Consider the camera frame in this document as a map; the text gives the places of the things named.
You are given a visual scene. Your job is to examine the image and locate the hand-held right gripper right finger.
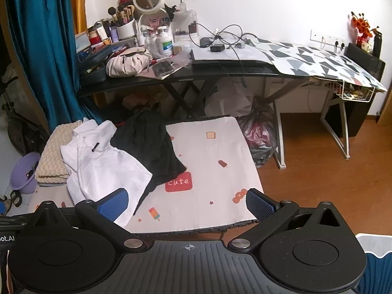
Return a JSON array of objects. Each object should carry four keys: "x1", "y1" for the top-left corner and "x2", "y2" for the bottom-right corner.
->
[{"x1": 227, "y1": 188, "x2": 343, "y2": 251}]

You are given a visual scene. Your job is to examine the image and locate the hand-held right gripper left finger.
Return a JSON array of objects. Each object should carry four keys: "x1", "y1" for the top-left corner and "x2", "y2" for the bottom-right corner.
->
[{"x1": 26, "y1": 188, "x2": 148, "y2": 251}]

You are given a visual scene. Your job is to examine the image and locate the white ribbed shirt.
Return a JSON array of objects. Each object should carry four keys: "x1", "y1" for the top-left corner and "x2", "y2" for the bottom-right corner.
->
[{"x1": 60, "y1": 118, "x2": 153, "y2": 228}]

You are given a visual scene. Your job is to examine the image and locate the dark slipper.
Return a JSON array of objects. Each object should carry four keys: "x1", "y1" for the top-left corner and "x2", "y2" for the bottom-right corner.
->
[{"x1": 0, "y1": 190, "x2": 23, "y2": 215}]

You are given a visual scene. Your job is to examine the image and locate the purple plastic basin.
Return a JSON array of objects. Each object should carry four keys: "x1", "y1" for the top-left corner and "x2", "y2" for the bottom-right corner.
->
[{"x1": 10, "y1": 152, "x2": 42, "y2": 195}]

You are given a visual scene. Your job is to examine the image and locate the white cartoon printed cloth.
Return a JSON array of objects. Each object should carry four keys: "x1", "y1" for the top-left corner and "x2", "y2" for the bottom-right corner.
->
[{"x1": 6, "y1": 116, "x2": 265, "y2": 234}]

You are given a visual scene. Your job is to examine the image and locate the black garment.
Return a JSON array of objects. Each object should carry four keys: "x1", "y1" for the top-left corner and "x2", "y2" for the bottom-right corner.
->
[{"x1": 110, "y1": 104, "x2": 188, "y2": 217}]

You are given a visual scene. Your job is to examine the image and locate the dark plastic bag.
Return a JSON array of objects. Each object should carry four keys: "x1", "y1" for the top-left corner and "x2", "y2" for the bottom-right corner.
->
[{"x1": 237, "y1": 96, "x2": 278, "y2": 168}]

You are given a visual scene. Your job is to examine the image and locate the beige knitted towel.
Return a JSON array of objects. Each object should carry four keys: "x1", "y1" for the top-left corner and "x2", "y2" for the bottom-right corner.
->
[{"x1": 35, "y1": 121, "x2": 84, "y2": 187}]

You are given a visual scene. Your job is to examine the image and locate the white plastic bag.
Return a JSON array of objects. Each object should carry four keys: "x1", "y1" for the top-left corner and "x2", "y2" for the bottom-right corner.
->
[{"x1": 204, "y1": 81, "x2": 255, "y2": 119}]

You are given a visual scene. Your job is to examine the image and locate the white scalloped cloth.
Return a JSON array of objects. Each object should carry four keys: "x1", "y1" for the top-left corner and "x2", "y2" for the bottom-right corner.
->
[{"x1": 355, "y1": 233, "x2": 392, "y2": 259}]

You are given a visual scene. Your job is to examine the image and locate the blue ribbed cloth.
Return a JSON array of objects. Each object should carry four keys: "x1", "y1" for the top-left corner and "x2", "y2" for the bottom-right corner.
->
[{"x1": 364, "y1": 249, "x2": 392, "y2": 294}]

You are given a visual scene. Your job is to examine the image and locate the black makeup case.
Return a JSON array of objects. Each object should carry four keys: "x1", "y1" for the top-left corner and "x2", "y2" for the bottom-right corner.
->
[{"x1": 77, "y1": 47, "x2": 123, "y2": 87}]

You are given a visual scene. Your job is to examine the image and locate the black desk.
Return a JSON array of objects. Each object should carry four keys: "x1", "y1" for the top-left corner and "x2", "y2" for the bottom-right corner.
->
[{"x1": 76, "y1": 63, "x2": 310, "y2": 121}]

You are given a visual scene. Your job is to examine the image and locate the black smartphone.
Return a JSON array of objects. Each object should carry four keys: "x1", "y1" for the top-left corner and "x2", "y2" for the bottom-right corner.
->
[{"x1": 152, "y1": 61, "x2": 174, "y2": 77}]

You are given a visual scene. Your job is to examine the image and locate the grey desk mat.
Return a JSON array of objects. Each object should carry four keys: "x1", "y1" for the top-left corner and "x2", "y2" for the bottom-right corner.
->
[{"x1": 191, "y1": 45, "x2": 275, "y2": 67}]

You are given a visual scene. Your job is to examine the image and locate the geometric patterned tablecloth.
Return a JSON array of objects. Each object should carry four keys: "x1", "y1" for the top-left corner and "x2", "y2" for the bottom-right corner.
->
[{"x1": 245, "y1": 37, "x2": 388, "y2": 93}]

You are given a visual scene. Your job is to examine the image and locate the wooden door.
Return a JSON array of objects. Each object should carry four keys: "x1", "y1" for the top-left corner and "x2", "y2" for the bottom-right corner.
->
[{"x1": 377, "y1": 87, "x2": 392, "y2": 127}]

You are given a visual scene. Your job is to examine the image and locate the blue box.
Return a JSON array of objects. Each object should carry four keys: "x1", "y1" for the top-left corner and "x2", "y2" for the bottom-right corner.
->
[{"x1": 75, "y1": 32, "x2": 91, "y2": 53}]

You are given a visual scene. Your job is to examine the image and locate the red box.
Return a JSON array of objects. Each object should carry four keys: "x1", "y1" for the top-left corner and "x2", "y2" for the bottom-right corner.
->
[{"x1": 89, "y1": 30, "x2": 105, "y2": 47}]

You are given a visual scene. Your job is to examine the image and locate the white pump bottle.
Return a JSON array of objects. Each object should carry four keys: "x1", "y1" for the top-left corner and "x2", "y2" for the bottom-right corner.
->
[{"x1": 156, "y1": 26, "x2": 175, "y2": 58}]

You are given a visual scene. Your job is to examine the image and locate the teal curtain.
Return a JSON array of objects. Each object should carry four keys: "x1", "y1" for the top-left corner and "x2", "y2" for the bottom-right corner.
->
[{"x1": 4, "y1": 0, "x2": 103, "y2": 135}]

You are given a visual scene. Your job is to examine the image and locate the white brush holder cup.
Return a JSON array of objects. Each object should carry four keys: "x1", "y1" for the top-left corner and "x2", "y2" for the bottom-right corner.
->
[{"x1": 116, "y1": 20, "x2": 137, "y2": 41}]

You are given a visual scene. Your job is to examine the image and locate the black box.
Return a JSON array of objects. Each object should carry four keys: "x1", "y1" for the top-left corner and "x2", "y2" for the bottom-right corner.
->
[{"x1": 345, "y1": 42, "x2": 386, "y2": 82}]

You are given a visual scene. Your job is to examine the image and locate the bunch of makeup brushes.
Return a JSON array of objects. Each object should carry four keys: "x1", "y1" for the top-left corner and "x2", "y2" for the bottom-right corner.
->
[{"x1": 107, "y1": 4, "x2": 137, "y2": 27}]

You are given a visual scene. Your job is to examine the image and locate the clear acrylic organizer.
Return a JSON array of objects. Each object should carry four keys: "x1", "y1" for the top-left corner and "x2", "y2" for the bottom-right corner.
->
[{"x1": 172, "y1": 9, "x2": 198, "y2": 53}]

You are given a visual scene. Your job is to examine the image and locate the black thermos bottle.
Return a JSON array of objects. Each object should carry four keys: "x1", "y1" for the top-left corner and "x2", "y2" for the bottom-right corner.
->
[{"x1": 372, "y1": 27, "x2": 384, "y2": 59}]

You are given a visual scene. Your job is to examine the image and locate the orange artificial flowers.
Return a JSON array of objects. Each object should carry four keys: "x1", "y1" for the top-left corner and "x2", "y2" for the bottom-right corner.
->
[{"x1": 349, "y1": 11, "x2": 381, "y2": 39}]

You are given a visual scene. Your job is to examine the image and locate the orange curtain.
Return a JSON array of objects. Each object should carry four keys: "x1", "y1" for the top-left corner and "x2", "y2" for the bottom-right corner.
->
[{"x1": 71, "y1": 0, "x2": 87, "y2": 36}]

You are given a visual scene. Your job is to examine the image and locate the white metal desk frame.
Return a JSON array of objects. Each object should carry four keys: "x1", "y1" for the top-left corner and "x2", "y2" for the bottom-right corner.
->
[{"x1": 263, "y1": 78, "x2": 351, "y2": 170}]

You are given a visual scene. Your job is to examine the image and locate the beige drawstring pouch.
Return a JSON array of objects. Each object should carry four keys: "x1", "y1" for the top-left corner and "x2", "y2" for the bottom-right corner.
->
[{"x1": 106, "y1": 47, "x2": 154, "y2": 78}]

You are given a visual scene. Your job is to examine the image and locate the white wire basket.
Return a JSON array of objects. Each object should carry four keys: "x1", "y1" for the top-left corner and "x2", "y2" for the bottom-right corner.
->
[{"x1": 331, "y1": 79, "x2": 376, "y2": 102}]

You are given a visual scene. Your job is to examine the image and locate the black cable bundle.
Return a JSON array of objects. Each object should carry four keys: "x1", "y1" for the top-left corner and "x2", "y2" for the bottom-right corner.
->
[{"x1": 188, "y1": 24, "x2": 257, "y2": 50}]

